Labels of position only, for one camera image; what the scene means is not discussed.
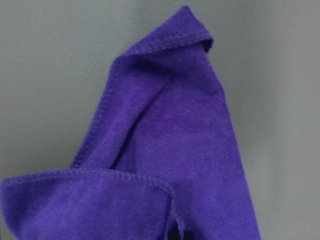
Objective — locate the purple towel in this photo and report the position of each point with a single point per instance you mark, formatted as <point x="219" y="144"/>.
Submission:
<point x="160" y="160"/>

